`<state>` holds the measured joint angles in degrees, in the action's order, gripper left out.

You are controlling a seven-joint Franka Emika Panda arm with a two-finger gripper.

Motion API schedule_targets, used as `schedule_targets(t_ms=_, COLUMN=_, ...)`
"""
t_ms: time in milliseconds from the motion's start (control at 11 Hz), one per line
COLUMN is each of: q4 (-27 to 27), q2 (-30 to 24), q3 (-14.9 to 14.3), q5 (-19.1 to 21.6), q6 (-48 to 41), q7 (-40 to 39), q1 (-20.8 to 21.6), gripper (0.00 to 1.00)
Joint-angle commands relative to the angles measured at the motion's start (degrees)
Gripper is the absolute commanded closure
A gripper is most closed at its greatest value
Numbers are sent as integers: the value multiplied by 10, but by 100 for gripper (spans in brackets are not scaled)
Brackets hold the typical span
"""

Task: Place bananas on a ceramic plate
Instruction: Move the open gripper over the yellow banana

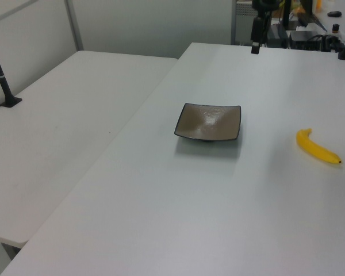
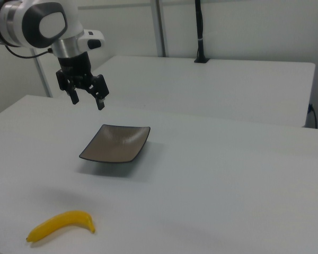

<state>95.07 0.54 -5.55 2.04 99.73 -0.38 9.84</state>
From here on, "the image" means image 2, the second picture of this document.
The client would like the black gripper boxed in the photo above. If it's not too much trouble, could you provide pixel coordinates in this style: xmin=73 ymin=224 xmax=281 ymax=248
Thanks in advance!
xmin=56 ymin=51 xmax=110 ymax=111

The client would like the yellow banana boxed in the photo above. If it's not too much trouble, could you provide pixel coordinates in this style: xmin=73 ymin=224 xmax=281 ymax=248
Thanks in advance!
xmin=25 ymin=210 xmax=96 ymax=243

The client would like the square brown ceramic plate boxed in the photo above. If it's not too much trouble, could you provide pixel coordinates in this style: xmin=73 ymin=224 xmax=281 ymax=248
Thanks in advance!
xmin=78 ymin=124 xmax=151 ymax=164

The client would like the white side table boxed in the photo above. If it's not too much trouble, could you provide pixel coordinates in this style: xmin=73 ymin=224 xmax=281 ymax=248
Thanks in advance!
xmin=50 ymin=55 xmax=316 ymax=128

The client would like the white partition post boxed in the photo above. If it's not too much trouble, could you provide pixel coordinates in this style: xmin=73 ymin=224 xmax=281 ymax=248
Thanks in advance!
xmin=150 ymin=0 xmax=167 ymax=58
xmin=33 ymin=49 xmax=54 ymax=98

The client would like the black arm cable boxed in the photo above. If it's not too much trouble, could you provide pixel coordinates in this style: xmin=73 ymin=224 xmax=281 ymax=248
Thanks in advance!
xmin=4 ymin=43 xmax=55 ymax=59

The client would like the tall black camera pole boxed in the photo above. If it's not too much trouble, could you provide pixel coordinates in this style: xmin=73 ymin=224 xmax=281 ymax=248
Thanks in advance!
xmin=193 ymin=0 xmax=210 ymax=64

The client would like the dark hanging cable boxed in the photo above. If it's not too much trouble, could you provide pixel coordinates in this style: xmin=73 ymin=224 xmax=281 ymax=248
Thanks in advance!
xmin=308 ymin=103 xmax=318 ymax=130

